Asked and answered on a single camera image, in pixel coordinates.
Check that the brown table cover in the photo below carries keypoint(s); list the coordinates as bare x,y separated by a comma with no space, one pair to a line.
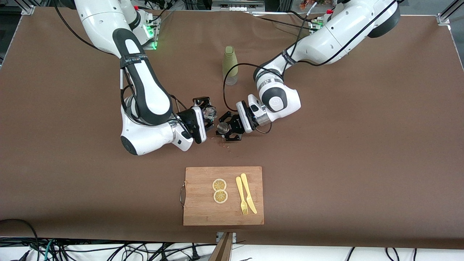
362,163

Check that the lemon slice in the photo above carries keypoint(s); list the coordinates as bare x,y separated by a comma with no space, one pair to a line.
219,185
220,196

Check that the small clear glass beaker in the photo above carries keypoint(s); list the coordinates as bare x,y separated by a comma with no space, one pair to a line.
210,113

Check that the steel jigger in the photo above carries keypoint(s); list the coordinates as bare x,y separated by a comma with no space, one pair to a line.
222,127

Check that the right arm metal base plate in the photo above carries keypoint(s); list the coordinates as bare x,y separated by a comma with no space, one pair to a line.
154,45

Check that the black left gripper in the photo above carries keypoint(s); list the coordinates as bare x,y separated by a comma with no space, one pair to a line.
235,125

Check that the aluminium frame post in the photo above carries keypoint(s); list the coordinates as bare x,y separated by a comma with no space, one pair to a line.
444,18
28,9

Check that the green sleeved glass bottle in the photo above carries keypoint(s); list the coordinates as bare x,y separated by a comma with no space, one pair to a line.
230,61

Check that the yellow plastic knife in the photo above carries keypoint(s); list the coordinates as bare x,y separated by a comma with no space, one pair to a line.
248,192

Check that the white power strip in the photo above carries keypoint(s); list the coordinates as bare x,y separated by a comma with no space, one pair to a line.
237,6

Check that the yellow plastic fork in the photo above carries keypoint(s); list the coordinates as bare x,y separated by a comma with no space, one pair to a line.
240,192

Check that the wooden camera post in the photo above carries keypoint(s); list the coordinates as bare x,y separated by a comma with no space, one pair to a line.
223,250

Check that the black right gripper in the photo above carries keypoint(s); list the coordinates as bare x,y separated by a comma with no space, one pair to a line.
186,117

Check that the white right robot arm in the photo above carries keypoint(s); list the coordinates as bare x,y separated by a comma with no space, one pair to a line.
148,94

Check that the wooden cutting board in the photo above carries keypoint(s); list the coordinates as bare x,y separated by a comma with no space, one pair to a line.
203,210

